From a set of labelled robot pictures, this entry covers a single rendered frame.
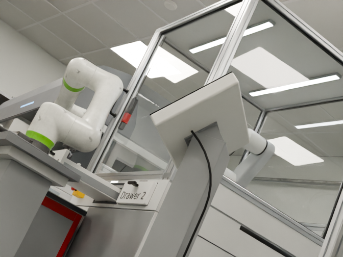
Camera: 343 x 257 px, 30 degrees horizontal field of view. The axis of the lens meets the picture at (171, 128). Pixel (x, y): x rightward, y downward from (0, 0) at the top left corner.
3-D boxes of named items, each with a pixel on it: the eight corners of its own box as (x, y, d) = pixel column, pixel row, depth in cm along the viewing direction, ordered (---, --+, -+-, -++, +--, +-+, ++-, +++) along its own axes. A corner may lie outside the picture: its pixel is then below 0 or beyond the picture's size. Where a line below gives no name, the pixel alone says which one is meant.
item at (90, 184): (59, 169, 291) (65, 157, 293) (41, 170, 313) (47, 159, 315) (129, 208, 307) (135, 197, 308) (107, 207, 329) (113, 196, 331)
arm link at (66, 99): (80, 96, 314) (89, 79, 319) (59, 85, 312) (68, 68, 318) (65, 125, 345) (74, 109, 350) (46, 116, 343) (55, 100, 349)
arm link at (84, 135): (100, 143, 267) (130, 77, 309) (65, 125, 265) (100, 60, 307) (89, 163, 275) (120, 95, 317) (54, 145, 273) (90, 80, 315)
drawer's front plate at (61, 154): (55, 170, 288) (67, 148, 292) (35, 171, 313) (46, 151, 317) (59, 172, 289) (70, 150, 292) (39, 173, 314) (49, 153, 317)
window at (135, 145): (167, 172, 280) (247, -3, 309) (91, 175, 354) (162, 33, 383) (168, 172, 280) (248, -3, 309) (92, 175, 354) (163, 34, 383)
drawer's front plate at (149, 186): (144, 203, 274) (154, 181, 277) (115, 202, 299) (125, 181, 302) (147, 205, 274) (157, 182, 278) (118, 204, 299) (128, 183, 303)
